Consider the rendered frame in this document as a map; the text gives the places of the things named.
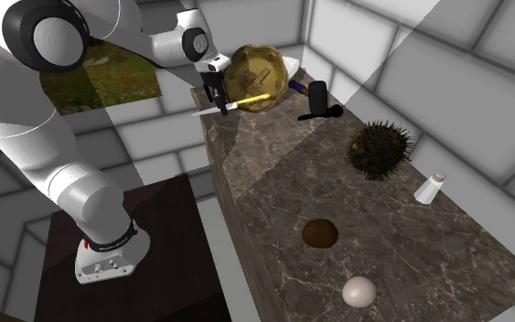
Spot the white dish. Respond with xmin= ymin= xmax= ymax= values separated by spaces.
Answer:
xmin=281 ymin=56 xmax=306 ymax=87

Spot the white salt shaker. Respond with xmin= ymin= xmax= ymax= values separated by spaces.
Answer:
xmin=412 ymin=170 xmax=447 ymax=206

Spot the black kitchen tool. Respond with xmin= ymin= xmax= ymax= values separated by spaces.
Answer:
xmin=296 ymin=80 xmax=345 ymax=122

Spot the flower meadow wall picture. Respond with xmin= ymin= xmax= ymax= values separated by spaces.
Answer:
xmin=38 ymin=38 xmax=163 ymax=116

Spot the brown round fruit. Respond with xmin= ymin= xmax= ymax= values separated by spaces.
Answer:
xmin=301 ymin=218 xmax=340 ymax=250

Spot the white egg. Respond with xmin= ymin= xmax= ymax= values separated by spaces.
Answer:
xmin=340 ymin=275 xmax=378 ymax=309

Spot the golden round bowl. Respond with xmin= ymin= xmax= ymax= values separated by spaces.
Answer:
xmin=221 ymin=44 xmax=291 ymax=114

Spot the blue and yellow handled tool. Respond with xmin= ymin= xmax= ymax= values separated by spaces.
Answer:
xmin=287 ymin=79 xmax=311 ymax=97

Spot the dark spiky ball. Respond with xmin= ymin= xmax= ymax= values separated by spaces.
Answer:
xmin=344 ymin=118 xmax=415 ymax=182

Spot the dark robot stand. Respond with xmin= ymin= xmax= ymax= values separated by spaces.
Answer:
xmin=34 ymin=173 xmax=232 ymax=322

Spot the yellow-handled knife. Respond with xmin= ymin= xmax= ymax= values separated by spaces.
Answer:
xmin=190 ymin=92 xmax=272 ymax=117

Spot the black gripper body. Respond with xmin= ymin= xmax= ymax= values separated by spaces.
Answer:
xmin=200 ymin=70 xmax=229 ymax=97

